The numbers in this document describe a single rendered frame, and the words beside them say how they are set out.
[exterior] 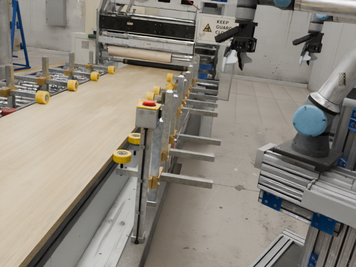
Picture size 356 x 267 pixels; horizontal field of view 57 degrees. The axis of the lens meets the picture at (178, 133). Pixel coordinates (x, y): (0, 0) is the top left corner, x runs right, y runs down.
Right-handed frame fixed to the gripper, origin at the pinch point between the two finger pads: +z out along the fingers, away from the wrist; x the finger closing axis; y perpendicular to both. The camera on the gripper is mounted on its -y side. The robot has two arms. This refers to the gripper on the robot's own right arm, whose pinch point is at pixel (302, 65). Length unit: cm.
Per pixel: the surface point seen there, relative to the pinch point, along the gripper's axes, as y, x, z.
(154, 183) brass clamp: -14, -109, 49
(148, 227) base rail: -6, -119, 62
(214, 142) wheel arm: -24, -48, 47
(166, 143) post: -29, -86, 41
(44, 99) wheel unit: -120, -99, 38
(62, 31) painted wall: -940, 421, 55
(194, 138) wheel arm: -34, -54, 46
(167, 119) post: -29, -86, 28
